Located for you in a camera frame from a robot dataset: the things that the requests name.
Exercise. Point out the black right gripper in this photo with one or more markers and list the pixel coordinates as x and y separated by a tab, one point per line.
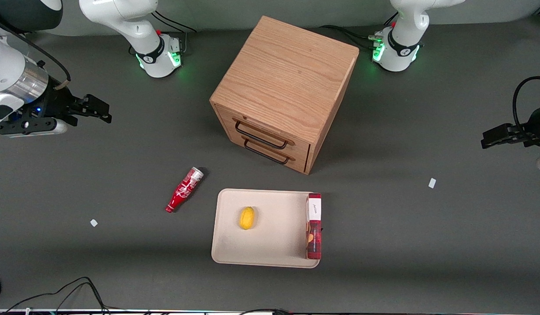
55	101

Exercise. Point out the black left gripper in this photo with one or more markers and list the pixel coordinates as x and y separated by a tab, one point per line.
538	120

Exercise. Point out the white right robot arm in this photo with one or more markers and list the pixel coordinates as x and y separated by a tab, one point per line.
121	17

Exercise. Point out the beige plastic tray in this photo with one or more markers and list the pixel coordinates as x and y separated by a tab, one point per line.
278	227

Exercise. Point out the wooden drawer front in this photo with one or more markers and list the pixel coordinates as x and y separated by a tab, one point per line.
235	139
305	151

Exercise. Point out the yellow lemon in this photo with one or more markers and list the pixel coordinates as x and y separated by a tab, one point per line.
247	218

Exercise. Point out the wooden drawer cabinet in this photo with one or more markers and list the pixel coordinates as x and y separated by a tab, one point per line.
287	74

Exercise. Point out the red snack box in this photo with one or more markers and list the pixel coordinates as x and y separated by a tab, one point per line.
314	240

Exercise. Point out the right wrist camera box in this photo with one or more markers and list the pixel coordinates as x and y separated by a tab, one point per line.
29	127

